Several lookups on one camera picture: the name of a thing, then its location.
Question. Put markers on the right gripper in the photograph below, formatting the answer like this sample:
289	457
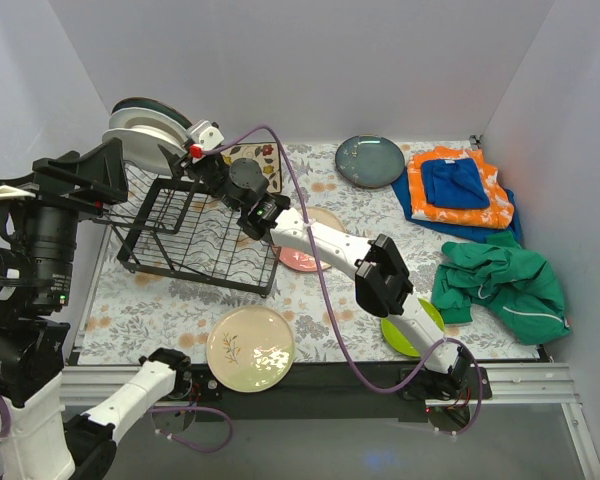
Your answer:
186	161

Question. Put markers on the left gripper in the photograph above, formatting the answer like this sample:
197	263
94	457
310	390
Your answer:
73	176

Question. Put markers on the white bowl plate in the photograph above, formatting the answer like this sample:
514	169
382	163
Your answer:
146	147
137	116

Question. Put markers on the white bowl plate front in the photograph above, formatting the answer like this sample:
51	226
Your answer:
137	116

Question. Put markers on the black wire dish rack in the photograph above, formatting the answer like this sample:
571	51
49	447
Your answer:
173	228

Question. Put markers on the large dark teal plate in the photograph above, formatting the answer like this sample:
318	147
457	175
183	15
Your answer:
155	105

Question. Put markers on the small teal plate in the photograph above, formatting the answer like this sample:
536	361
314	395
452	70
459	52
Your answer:
369	161

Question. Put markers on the cream green plate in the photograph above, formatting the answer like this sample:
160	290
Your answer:
250	349

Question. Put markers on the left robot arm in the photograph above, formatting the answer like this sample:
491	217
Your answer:
35	441

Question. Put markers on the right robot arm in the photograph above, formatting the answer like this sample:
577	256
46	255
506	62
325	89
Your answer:
380	276

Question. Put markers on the square floral plate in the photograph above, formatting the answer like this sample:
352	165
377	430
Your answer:
266	155

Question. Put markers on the pink cream plate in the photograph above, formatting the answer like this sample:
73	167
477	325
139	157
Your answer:
300	261

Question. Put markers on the dark blue cloth underneath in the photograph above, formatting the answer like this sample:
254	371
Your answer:
476	234

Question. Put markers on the lime green plate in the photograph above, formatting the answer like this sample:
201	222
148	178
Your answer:
398	341

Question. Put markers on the blue folded cloth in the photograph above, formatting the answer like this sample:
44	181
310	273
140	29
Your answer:
454	184

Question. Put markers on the orange floral cloth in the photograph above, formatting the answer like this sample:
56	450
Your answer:
498	215

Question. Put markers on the green jacket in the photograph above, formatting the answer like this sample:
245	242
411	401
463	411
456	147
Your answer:
517	285

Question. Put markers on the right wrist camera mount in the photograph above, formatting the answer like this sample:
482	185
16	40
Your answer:
203	136

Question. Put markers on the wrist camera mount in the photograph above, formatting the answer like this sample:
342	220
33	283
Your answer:
203	136
15	182

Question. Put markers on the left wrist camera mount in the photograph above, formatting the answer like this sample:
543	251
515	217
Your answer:
15	182

